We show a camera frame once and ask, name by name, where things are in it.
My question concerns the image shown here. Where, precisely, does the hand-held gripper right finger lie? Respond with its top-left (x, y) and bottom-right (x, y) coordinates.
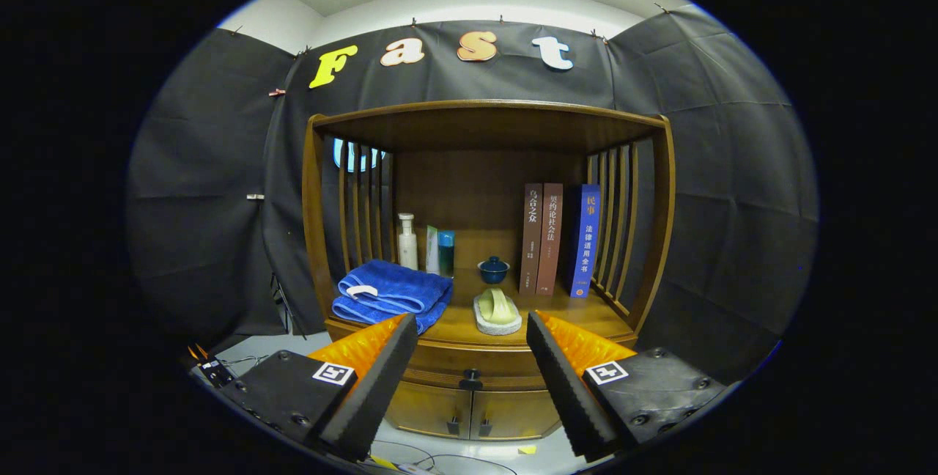
top-left (526, 310), bottom-right (736, 463)

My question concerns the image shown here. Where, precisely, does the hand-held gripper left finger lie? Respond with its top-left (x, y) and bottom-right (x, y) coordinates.
top-left (220, 313), bottom-right (418, 463)

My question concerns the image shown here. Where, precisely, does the wooden drawer with black knob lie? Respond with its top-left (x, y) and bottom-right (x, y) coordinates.
top-left (399, 347), bottom-right (561, 393)

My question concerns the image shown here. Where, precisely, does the wooden countertop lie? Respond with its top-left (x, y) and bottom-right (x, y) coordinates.
top-left (326, 270), bottom-right (637, 350)

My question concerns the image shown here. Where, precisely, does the wooden cabinet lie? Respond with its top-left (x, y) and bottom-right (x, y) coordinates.
top-left (302, 99), bottom-right (675, 441)

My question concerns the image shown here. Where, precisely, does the folded blue towel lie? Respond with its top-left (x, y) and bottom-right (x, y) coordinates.
top-left (331, 259), bottom-right (454, 335)

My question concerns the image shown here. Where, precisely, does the dark blue lidded teacup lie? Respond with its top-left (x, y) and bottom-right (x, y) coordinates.
top-left (478, 256), bottom-right (511, 285)

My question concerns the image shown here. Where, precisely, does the white pump bottle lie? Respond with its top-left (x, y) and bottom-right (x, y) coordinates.
top-left (396, 213), bottom-right (419, 271)

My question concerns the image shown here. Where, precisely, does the reddish brown book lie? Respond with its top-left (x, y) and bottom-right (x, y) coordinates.
top-left (536, 183), bottom-right (564, 297)

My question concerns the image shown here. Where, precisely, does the blue book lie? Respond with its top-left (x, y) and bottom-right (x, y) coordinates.
top-left (568, 183), bottom-right (602, 298)

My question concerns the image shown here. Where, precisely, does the blue-capped clear bottle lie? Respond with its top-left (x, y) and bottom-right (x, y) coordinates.
top-left (437, 230), bottom-right (456, 278)

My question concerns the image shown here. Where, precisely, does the dark brown book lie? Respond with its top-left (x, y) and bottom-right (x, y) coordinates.
top-left (519, 183), bottom-right (544, 295)

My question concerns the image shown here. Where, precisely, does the black backdrop cloth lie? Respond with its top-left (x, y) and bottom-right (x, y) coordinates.
top-left (125, 4), bottom-right (819, 386)

